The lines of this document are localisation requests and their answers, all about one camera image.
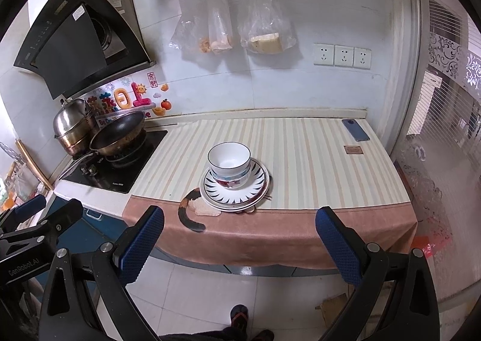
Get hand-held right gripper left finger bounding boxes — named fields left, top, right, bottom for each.
left=38, top=205, right=166, bottom=341

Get blue smartphone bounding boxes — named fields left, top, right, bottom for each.
left=342, top=118, right=371, bottom=142

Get person's dark trouser leg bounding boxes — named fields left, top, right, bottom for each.
left=158, top=326, right=249, bottom=341

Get black glass gas stove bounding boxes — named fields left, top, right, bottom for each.
left=60, top=130, right=168, bottom=195

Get clear plastic bag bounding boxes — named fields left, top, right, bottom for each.
left=170, top=0, right=234, bottom=60
left=237, top=0, right=297, bottom=55

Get wooden cutting board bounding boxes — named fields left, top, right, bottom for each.
left=15, top=140, right=54, bottom=191

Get white bowl with black rim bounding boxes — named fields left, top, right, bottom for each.
left=208, top=142, right=252, bottom=179

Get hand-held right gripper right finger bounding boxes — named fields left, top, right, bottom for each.
left=315, top=206, right=441, bottom=341

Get patterned glass sliding door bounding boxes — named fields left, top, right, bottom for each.
left=391, top=0, right=481, bottom=308

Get white bowl with red print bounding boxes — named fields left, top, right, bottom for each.
left=210, top=166, right=250, bottom=190

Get red paper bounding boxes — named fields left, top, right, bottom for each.
left=409, top=236, right=452, bottom=260

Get stainless steel pot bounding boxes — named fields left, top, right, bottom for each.
left=53, top=98, right=97, bottom=157

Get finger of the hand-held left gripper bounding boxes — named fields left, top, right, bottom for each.
left=0, top=194, right=48, bottom=231
left=0, top=198, right=84, bottom=248

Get colourful wall stickers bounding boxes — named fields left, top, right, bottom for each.
left=86, top=71, right=173, bottom=127

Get blue striped white plate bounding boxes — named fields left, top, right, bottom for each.
left=203, top=158, right=270, bottom=206

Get dark orange shoe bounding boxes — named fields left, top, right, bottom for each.
left=230, top=304, right=249, bottom=329

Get black range hood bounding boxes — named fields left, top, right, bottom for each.
left=13, top=0, right=157, bottom=101

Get black frying pan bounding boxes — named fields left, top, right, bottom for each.
left=58, top=111, right=146, bottom=180

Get striped beige table cloth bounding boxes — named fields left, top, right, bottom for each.
left=122, top=117, right=418, bottom=270

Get blue kitchen cabinet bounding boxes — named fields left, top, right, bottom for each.
left=47, top=194, right=126, bottom=251

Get white wall socket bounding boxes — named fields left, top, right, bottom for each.
left=354, top=47, right=372, bottom=70
left=313, top=43, right=334, bottom=66
left=334, top=45, right=354, bottom=68

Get cardboard piece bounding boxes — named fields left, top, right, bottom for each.
left=315, top=284, right=395, bottom=323

